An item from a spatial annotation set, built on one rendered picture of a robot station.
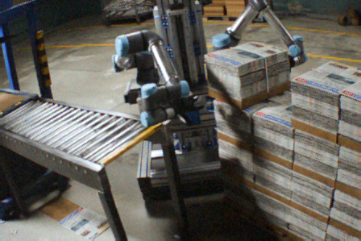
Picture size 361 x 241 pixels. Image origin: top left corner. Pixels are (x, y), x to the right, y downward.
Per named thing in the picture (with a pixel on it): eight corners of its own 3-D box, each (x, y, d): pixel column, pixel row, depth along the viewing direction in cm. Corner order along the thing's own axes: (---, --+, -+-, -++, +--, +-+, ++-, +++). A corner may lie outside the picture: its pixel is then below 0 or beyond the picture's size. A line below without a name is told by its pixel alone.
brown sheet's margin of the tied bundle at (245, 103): (230, 86, 231) (230, 79, 229) (264, 99, 207) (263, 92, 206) (208, 95, 224) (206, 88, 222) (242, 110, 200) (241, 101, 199)
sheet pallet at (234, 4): (266, 17, 848) (262, -7, 827) (251, 23, 788) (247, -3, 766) (220, 14, 917) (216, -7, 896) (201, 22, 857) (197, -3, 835)
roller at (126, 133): (144, 130, 219) (148, 125, 215) (84, 170, 184) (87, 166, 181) (138, 122, 219) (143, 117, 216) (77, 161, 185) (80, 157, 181)
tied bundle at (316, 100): (331, 101, 194) (330, 60, 185) (371, 114, 171) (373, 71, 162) (290, 127, 175) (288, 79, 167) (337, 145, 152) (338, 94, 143)
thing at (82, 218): (116, 222, 261) (115, 221, 260) (89, 242, 240) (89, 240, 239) (82, 206, 282) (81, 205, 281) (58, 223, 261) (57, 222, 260)
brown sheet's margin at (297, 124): (331, 100, 193) (331, 93, 192) (371, 113, 171) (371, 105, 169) (290, 126, 175) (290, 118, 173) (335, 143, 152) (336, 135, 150)
